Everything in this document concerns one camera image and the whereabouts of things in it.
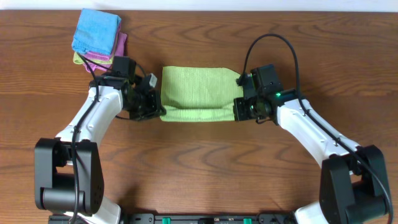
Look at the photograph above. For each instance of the blue folded cloth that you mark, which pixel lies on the blue folded cloth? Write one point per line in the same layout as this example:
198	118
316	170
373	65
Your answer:
89	21

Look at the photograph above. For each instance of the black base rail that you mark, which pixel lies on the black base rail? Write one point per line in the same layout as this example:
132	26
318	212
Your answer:
264	218

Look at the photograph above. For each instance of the green microfiber cloth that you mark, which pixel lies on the green microfiber cloth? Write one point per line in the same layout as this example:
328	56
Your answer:
193	94

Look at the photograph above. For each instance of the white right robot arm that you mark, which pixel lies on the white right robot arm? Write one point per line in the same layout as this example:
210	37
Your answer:
354	186

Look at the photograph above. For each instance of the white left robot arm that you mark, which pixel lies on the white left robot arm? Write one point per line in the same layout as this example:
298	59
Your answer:
68	176

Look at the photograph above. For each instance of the purple folded cloth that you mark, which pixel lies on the purple folded cloth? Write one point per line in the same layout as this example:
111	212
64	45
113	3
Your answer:
119	43

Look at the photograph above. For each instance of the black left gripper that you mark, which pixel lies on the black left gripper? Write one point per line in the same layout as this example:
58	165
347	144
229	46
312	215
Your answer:
154	110

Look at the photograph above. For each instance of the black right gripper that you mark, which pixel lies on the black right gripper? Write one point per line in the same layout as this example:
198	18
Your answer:
239	111

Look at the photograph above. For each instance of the green folded cloth in stack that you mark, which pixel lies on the green folded cloth in stack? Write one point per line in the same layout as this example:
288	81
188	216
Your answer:
78	60

